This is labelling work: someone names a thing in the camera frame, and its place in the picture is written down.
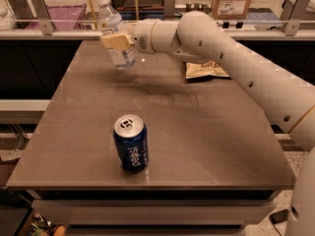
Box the purple plastic crate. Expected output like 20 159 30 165
27 3 89 30

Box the right metal railing bracket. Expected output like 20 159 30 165
281 0 310 36

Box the left metal railing bracket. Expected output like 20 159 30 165
31 0 55 35

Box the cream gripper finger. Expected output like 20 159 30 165
100 30 134 51

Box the yellow broom handle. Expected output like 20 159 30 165
88 0 97 30

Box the cardboard box with label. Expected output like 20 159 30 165
211 0 252 19

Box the metal railing bracket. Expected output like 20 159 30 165
164 0 175 19
31 0 55 35
281 0 310 36

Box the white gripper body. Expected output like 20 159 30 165
127 20 156 54

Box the blue pepsi soda can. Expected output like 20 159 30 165
113 114 149 173

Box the brown and cream chip bag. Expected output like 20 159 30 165
186 61 228 79

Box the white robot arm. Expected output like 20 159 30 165
100 11 315 236

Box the clear blue plastic water bottle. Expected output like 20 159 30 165
96 0 135 70

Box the black power adapter with cable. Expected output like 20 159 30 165
269 209 289 236

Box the middle metal railing bracket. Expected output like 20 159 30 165
164 0 175 19

